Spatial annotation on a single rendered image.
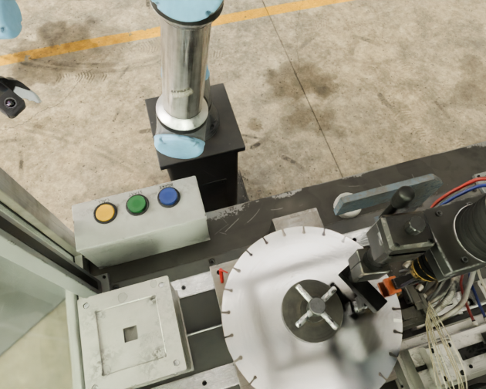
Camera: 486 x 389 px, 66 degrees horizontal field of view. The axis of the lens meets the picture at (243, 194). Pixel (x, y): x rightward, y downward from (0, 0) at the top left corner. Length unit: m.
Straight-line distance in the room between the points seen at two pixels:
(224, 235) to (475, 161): 0.75
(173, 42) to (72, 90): 1.73
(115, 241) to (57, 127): 1.46
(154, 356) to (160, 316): 0.07
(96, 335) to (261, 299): 0.32
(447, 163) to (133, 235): 0.87
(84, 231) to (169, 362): 0.32
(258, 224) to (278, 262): 0.26
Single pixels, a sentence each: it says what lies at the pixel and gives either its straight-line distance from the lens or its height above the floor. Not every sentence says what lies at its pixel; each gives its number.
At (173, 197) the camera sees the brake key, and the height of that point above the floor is 0.91.
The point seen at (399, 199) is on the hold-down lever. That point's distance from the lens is 0.47.
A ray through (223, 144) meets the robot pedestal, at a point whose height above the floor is 0.75.
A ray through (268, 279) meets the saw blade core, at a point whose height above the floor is 0.95.
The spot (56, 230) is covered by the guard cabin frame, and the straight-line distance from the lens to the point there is 0.86.
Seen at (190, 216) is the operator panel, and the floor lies 0.90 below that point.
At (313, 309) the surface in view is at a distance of 0.68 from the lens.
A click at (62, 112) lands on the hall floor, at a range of 2.30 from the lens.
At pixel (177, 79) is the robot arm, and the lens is 0.74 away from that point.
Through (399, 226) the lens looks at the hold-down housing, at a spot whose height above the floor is 1.25.
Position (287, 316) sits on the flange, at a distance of 0.71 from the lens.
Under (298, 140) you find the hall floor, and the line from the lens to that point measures 2.03.
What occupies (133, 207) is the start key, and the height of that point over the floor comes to 0.91.
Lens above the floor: 1.66
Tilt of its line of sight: 64 degrees down
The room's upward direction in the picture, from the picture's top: 3 degrees clockwise
